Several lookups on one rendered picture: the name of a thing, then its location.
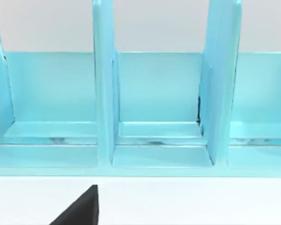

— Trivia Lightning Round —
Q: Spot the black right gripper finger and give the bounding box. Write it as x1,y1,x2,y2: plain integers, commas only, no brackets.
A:
48,184,100,225

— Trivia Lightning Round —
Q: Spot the light blue rack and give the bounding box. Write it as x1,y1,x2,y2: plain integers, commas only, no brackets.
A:
0,0,281,178

